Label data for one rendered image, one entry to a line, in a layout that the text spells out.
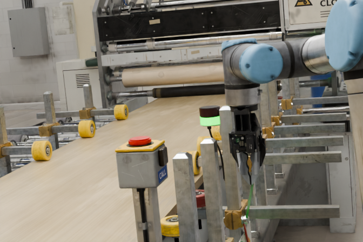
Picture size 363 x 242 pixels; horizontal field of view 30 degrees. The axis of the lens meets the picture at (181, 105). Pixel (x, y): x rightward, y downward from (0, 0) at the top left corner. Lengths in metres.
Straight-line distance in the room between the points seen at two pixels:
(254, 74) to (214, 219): 0.39
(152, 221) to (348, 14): 0.48
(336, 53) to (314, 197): 3.43
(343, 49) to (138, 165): 0.39
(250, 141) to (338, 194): 2.64
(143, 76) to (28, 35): 7.56
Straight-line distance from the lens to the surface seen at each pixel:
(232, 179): 1.94
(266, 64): 1.57
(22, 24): 11.89
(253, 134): 1.71
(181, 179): 1.43
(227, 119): 1.90
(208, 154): 1.67
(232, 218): 1.94
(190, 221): 1.45
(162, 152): 1.16
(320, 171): 4.41
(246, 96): 1.69
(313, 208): 1.97
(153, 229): 1.19
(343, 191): 4.31
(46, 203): 2.13
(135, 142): 1.16
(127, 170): 1.16
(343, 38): 1.04
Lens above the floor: 1.44
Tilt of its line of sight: 8 degrees down
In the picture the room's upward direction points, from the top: 5 degrees counter-clockwise
